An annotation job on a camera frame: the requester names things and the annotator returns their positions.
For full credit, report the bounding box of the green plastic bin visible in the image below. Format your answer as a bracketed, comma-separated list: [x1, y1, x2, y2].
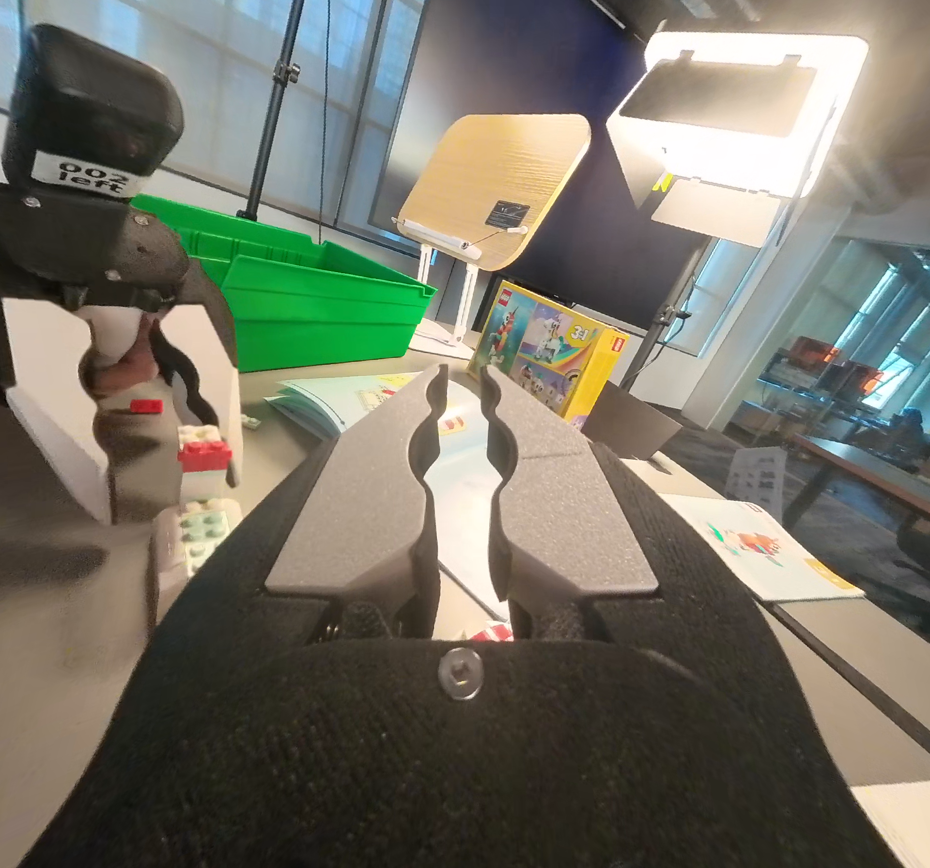
[131, 192, 328, 280]
[221, 239, 439, 372]

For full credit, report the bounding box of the white lego build red top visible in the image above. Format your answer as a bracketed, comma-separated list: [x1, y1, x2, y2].
[147, 421, 246, 636]

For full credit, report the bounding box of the person's left hand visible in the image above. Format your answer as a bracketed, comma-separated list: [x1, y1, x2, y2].
[81, 319, 162, 398]

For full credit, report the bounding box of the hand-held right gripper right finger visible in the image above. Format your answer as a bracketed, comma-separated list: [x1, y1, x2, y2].
[480, 364, 661, 618]

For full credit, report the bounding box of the illustrated instruction leaflet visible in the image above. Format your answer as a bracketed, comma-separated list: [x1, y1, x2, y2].
[657, 494, 866, 604]

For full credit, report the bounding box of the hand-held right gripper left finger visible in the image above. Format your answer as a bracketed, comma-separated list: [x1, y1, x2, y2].
[265, 364, 449, 599]

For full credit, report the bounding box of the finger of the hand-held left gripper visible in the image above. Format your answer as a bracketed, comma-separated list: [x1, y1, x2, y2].
[153, 303, 246, 491]
[0, 296, 117, 526]

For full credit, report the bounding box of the yellow lego set box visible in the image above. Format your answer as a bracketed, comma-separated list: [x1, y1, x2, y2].
[467, 279, 632, 422]

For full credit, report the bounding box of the wooden book stand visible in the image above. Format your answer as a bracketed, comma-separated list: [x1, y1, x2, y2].
[392, 114, 591, 360]

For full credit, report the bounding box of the closed white instruction booklet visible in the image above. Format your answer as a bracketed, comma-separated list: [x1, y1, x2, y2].
[849, 783, 930, 868]

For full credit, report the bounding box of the dark blue display panel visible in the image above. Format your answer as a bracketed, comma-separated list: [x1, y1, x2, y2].
[334, 0, 702, 335]

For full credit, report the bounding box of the bright studio light panel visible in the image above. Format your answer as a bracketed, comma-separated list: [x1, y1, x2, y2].
[606, 31, 870, 244]

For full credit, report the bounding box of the black light stand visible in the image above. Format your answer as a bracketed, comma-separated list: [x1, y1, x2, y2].
[618, 236, 720, 391]

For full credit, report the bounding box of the open light blue instruction booklet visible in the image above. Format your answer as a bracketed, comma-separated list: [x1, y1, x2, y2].
[263, 372, 524, 622]

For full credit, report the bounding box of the black tripod pole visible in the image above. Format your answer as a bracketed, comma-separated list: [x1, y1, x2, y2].
[236, 0, 322, 224]

